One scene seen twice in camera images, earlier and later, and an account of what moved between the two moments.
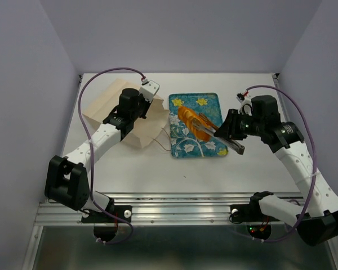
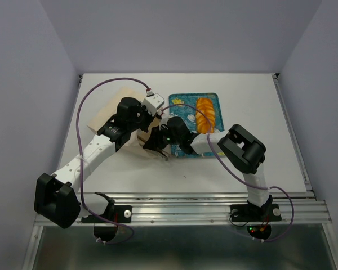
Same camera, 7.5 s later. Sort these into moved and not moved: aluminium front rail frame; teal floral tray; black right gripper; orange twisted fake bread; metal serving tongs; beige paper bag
Moved: metal serving tongs; orange twisted fake bread; beige paper bag; black right gripper
Not moved: teal floral tray; aluminium front rail frame
